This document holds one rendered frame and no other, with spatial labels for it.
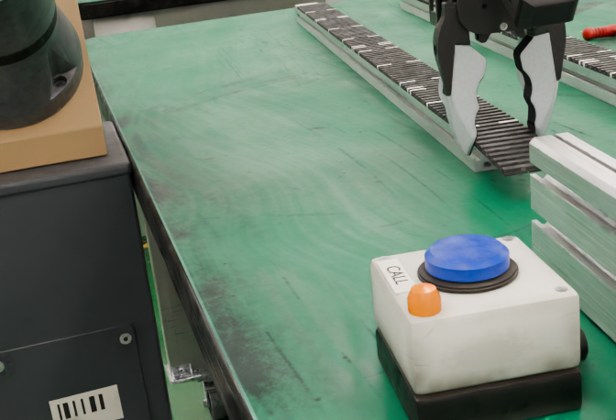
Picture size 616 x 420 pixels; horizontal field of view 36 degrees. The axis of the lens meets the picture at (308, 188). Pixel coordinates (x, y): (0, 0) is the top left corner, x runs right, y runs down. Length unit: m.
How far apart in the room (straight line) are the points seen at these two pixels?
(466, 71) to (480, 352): 0.36
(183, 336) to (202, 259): 1.24
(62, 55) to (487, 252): 0.60
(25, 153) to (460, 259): 0.62
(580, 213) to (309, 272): 0.19
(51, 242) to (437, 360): 0.60
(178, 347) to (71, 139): 0.99
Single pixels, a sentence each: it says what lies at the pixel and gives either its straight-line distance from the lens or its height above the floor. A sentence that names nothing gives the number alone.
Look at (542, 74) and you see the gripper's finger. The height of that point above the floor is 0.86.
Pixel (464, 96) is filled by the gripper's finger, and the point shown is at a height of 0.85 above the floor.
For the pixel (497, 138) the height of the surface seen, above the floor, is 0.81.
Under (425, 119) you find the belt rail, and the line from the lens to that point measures 0.93.
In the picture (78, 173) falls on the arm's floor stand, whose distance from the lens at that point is 0.95.
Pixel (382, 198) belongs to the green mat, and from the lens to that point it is 0.75.
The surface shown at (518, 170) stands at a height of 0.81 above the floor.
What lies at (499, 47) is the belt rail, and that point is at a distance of 1.28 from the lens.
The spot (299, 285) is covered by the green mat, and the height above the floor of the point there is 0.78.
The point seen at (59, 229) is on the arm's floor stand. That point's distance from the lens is 0.97.
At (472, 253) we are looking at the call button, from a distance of 0.45.
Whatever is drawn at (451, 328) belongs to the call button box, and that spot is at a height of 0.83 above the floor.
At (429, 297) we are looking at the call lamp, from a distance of 0.42.
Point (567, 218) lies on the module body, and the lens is 0.55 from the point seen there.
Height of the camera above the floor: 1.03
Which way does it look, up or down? 18 degrees down
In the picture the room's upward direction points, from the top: 6 degrees counter-clockwise
